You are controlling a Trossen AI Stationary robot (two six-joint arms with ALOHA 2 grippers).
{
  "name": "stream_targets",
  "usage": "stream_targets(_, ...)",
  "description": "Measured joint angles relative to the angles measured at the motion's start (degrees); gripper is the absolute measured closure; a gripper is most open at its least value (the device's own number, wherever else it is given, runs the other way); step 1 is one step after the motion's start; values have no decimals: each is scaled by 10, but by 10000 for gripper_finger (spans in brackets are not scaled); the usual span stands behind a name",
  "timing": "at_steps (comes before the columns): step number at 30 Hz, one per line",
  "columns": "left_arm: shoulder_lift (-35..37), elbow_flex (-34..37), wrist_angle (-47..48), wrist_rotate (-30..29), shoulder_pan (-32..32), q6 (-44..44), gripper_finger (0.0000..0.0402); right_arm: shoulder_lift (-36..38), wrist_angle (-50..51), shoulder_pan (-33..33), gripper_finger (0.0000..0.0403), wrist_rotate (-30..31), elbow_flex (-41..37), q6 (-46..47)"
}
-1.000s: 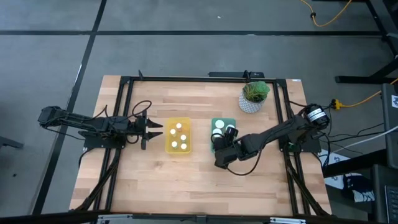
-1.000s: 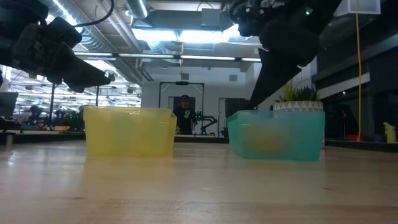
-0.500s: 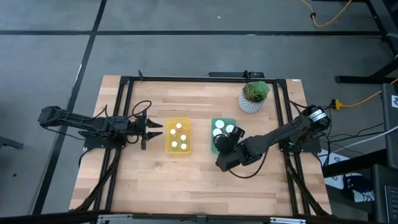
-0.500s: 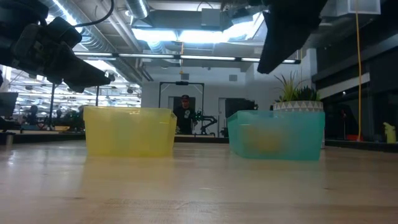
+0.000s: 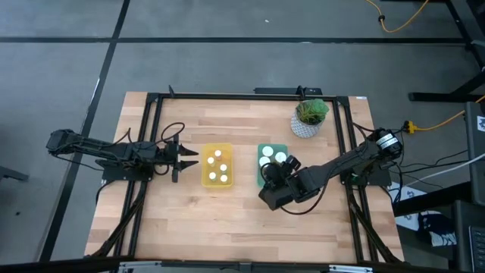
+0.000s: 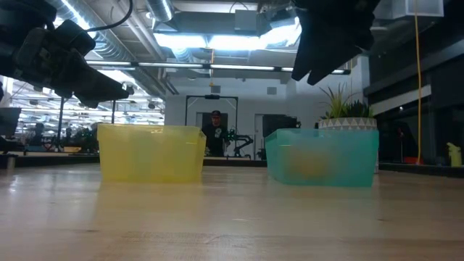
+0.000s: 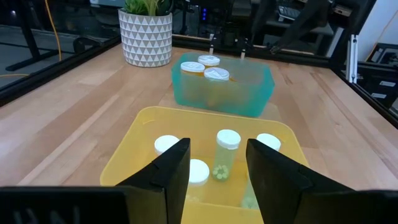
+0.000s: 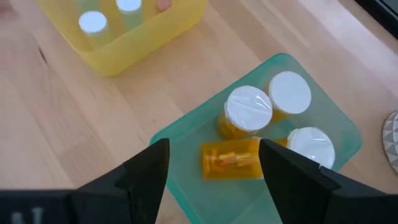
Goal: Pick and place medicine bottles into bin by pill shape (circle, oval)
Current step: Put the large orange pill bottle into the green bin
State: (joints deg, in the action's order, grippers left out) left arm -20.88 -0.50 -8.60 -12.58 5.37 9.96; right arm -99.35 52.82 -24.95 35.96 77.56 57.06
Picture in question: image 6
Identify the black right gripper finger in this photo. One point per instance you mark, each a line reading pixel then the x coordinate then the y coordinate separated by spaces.
pixel 308 47
pixel 337 50

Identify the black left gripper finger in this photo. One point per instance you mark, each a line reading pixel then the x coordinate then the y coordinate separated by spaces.
pixel 90 83
pixel 90 104

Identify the background black robot arm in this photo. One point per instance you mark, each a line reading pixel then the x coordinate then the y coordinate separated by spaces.
pixel 243 139

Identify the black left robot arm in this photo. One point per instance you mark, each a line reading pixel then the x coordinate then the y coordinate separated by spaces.
pixel 18 14

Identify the yellow translucent plastic bin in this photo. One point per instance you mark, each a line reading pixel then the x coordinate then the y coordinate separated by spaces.
pixel 148 156

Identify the green translucent plastic bin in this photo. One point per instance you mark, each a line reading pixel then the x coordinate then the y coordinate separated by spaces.
pixel 348 159

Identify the distant black robot rig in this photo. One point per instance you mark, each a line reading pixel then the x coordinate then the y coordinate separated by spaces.
pixel 72 139

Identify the black monitor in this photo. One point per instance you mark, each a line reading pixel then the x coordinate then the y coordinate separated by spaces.
pixel 9 121

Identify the potted plant patterned white pot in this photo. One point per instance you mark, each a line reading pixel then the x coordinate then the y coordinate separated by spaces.
pixel 348 124

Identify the long LED light bar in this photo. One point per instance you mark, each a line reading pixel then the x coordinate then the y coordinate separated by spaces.
pixel 235 67

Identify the white ceiling unit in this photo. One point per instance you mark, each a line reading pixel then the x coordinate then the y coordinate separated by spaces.
pixel 417 7

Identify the red box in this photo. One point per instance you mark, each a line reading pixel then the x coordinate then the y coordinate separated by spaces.
pixel 413 160

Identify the yellow spray bottle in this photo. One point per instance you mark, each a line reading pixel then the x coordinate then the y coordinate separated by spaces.
pixel 455 156

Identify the black metal post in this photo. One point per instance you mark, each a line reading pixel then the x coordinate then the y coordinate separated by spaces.
pixel 61 123
pixel 113 112

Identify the black aluminium table frame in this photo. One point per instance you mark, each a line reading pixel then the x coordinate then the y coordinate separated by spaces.
pixel 54 160

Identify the black wall screen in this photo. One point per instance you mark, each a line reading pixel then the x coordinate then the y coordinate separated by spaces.
pixel 279 121

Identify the silver ventilation duct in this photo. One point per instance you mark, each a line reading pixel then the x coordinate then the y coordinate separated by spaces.
pixel 159 9

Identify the black background gantry frame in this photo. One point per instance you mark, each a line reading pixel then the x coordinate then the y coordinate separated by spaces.
pixel 212 96

